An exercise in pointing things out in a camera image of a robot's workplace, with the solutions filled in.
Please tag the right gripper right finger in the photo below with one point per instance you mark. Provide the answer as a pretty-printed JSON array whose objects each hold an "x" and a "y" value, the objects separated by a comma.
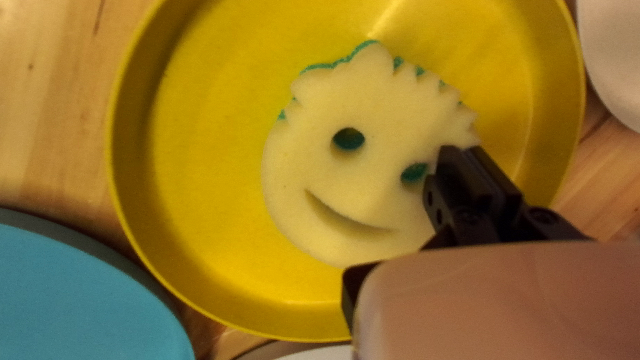
[{"x": 535, "y": 220}]

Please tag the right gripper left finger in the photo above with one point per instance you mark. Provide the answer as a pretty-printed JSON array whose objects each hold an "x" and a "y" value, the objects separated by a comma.
[{"x": 460, "y": 205}]

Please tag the yellow smiling face sponge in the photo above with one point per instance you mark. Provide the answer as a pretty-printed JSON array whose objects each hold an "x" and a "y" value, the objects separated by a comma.
[{"x": 350, "y": 190}]

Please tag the grey round plate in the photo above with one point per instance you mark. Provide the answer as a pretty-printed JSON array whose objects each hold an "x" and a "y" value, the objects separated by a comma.
[
  {"x": 300, "y": 354},
  {"x": 615, "y": 60}
]

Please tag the yellow round plate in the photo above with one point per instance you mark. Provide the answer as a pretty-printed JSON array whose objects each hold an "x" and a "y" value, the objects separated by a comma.
[{"x": 210, "y": 165}]

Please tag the teal round plate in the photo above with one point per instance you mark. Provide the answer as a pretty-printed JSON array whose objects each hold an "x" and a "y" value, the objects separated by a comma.
[{"x": 75, "y": 300}]

